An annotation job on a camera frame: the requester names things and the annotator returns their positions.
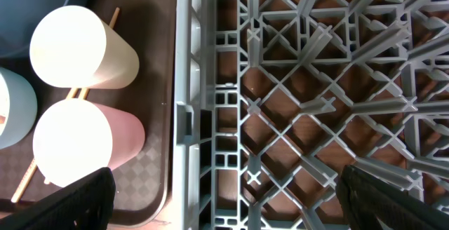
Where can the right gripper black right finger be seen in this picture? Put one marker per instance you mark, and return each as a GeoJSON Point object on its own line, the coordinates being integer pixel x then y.
{"type": "Point", "coordinates": [368, 203]}

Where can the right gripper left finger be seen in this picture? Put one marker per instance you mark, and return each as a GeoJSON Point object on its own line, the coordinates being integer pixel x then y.
{"type": "Point", "coordinates": [84, 204]}

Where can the pink plastic cup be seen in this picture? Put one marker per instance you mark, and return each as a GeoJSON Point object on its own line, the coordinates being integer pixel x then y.
{"type": "Point", "coordinates": [74, 138]}

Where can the light blue bowl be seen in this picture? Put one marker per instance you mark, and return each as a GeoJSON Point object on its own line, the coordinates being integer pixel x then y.
{"type": "Point", "coordinates": [18, 107]}

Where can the cream plastic cup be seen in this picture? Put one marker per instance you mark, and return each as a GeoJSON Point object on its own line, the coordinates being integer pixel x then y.
{"type": "Point", "coordinates": [73, 48]}

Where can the grey dishwasher rack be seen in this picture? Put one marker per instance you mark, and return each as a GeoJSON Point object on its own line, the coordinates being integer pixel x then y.
{"type": "Point", "coordinates": [273, 98]}

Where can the right wooden chopstick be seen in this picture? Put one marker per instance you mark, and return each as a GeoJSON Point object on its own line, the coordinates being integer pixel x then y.
{"type": "Point", "coordinates": [82, 93]}

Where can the wooden chopstick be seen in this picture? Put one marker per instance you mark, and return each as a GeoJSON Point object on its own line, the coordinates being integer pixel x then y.
{"type": "Point", "coordinates": [82, 93]}
{"type": "Point", "coordinates": [24, 182]}

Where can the left wooden chopstick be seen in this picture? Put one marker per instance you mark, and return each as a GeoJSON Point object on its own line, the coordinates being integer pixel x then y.
{"type": "Point", "coordinates": [24, 182]}

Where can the brown serving tray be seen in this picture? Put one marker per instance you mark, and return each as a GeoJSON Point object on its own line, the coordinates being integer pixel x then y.
{"type": "Point", "coordinates": [141, 183]}

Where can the dark blue plate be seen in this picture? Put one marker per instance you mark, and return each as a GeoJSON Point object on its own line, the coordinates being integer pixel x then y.
{"type": "Point", "coordinates": [19, 19]}

